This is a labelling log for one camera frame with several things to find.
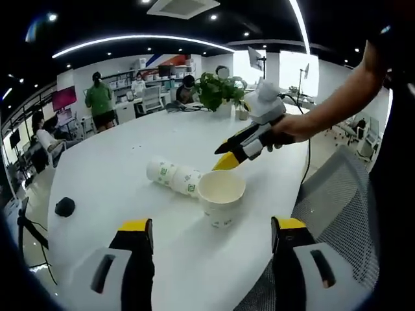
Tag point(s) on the monitor on black stand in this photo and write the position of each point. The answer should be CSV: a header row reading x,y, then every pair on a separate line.
x,y
304,76
256,58

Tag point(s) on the wall shelf with boxes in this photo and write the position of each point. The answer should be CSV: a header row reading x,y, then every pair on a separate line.
x,y
152,76

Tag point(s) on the grey mesh office chair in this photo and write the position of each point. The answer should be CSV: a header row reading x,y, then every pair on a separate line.
x,y
337,201

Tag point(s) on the ceiling air vent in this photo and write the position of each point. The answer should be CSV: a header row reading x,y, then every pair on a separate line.
x,y
183,7

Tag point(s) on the straight ceiling light strip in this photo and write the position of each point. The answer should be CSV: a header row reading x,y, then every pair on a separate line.
x,y
301,26

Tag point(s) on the small black object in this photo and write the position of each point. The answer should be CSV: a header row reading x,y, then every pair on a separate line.
x,y
65,206

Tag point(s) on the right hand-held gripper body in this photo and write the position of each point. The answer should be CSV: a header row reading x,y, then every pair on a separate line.
x,y
267,105

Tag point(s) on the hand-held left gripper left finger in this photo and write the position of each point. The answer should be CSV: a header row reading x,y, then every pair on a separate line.
x,y
129,278

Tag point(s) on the person's right hand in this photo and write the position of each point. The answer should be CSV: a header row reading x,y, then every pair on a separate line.
x,y
291,129

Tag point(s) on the small glass jar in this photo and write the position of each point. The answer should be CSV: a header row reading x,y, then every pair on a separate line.
x,y
240,115

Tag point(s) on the green potted plant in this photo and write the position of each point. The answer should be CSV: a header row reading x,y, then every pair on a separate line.
x,y
217,92

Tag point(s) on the black tripod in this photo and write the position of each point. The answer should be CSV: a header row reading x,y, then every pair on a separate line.
x,y
30,226

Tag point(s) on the white table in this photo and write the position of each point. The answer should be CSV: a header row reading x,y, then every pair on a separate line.
x,y
129,201

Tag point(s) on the curved ceiling light strip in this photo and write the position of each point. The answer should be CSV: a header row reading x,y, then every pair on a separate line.
x,y
136,39

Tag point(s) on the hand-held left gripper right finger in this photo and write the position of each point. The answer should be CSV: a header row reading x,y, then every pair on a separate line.
x,y
295,278

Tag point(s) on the pink wall screen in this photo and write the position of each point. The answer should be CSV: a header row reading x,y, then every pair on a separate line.
x,y
64,98

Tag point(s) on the white printed paper cup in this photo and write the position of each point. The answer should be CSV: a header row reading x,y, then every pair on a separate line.
x,y
160,171
187,181
220,210

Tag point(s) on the person's dark shirt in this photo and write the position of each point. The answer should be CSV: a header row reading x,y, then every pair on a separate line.
x,y
395,162

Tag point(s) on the white mesh desk chair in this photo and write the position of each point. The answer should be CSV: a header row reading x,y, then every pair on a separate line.
x,y
152,98

